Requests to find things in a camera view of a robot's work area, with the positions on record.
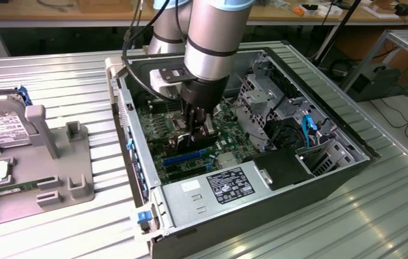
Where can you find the blue disk mounting bracket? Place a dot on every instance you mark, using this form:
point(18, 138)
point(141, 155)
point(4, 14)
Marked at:
point(24, 94)

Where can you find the orange and white box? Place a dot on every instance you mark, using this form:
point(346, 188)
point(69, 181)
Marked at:
point(316, 9)

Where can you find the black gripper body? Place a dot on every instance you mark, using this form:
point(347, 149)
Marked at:
point(204, 91)

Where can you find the small blue slot clip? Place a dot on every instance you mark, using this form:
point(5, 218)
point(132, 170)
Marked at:
point(131, 144)

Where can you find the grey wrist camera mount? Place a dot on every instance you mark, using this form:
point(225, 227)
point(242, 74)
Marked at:
point(167, 86)

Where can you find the silver chipset heatsink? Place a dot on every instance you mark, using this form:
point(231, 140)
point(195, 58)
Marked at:
point(228, 159)

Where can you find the short black expansion slot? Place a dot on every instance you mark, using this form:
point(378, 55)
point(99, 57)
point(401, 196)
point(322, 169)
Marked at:
point(189, 175)

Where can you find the blue case latch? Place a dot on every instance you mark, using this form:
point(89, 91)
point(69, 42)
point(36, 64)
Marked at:
point(144, 217)

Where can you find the open black PC case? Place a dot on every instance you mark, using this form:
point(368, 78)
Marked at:
point(334, 189)

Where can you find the white paper sheet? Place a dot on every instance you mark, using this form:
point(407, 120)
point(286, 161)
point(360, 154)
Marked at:
point(381, 12)

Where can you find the black tripod pole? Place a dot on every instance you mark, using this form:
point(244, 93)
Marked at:
point(338, 29)

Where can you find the graphics card with metal bracket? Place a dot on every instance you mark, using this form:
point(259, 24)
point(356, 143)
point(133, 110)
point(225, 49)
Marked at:
point(204, 144)

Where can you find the long black expansion slot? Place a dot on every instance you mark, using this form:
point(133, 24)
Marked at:
point(187, 170)

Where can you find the black RAM slot bank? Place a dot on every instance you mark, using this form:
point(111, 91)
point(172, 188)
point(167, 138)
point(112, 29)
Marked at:
point(161, 105)

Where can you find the wooden workbench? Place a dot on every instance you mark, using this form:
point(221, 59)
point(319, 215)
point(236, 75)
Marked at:
point(28, 14)

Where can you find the CPU socket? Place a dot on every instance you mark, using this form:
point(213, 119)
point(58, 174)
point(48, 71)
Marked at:
point(179, 124)

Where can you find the small black device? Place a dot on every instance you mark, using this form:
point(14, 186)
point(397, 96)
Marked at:
point(403, 8)

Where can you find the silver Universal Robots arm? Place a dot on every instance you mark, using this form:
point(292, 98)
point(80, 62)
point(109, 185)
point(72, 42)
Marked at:
point(215, 32)

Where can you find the green motherboard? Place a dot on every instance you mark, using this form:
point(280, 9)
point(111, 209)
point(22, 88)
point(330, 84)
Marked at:
point(225, 135)

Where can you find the blue expansion slot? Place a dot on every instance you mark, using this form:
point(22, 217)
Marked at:
point(184, 159)

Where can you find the silver hard disk with label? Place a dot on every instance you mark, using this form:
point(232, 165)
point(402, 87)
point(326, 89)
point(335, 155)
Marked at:
point(2, 126)

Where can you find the black plastic shroud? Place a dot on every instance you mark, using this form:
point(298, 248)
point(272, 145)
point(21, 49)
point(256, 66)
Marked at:
point(280, 170)

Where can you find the dark grey box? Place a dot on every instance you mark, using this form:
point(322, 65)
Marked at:
point(374, 81)

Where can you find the grey power supply with label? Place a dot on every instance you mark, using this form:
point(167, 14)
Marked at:
point(189, 205)

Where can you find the grey plastic parts rack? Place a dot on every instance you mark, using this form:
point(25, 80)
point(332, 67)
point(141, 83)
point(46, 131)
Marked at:
point(38, 172)

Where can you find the silver metal disk bay cage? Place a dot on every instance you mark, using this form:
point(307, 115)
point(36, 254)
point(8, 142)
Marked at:
point(259, 108)

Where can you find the small metal disk bay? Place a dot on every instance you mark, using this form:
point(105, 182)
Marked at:
point(327, 159)

